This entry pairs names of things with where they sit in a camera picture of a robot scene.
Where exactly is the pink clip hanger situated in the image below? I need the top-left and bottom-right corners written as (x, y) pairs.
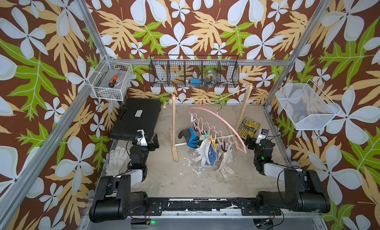
top-left (188, 107), bottom-right (247, 154)

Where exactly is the blue rubber glove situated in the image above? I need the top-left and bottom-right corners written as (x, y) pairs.
top-left (178, 128), bottom-right (200, 149)

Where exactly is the white cotton glove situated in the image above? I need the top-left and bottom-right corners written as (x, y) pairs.
top-left (194, 139), bottom-right (212, 167)

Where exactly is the green rubber glove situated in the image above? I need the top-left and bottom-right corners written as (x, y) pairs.
top-left (199, 132), bottom-right (207, 141)

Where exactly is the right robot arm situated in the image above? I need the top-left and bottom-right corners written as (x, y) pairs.
top-left (244, 136), bottom-right (331, 214)

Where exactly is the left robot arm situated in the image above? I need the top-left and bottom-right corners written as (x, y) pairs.
top-left (89, 134), bottom-right (159, 223)

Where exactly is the yellow drill bit box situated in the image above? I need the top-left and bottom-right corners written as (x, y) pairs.
top-left (237, 118), bottom-right (260, 140)

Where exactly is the black plastic tool case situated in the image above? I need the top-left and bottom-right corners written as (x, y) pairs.
top-left (109, 98), bottom-right (161, 142)

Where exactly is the white mesh basket right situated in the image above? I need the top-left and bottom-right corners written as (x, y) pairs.
top-left (275, 80), bottom-right (341, 131)

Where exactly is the orange black screwdriver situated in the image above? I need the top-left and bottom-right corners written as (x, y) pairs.
top-left (108, 75), bottom-right (118, 88)

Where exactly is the clear bottle in basket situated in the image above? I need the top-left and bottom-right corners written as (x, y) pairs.
top-left (204, 69), bottom-right (217, 84)

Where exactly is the blue object in basket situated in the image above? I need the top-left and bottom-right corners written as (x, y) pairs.
top-left (190, 78), bottom-right (202, 88)

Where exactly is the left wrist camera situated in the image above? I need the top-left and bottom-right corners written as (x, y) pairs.
top-left (136, 129), bottom-right (147, 147)

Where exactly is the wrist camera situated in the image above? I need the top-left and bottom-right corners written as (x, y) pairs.
top-left (255, 128), bottom-right (269, 144)
top-left (136, 129), bottom-right (147, 147)

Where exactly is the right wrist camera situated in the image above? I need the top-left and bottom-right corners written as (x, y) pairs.
top-left (255, 128), bottom-right (269, 144)

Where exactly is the wooden drying rack frame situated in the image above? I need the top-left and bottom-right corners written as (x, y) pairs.
top-left (169, 84), bottom-right (253, 162)

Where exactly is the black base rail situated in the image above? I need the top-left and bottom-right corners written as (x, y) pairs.
top-left (129, 197), bottom-right (283, 217)

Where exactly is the white wire basket left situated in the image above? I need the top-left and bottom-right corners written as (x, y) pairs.
top-left (89, 56), bottom-right (133, 101)

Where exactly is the black wire basket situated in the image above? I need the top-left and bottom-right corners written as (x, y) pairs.
top-left (148, 55), bottom-right (240, 88)

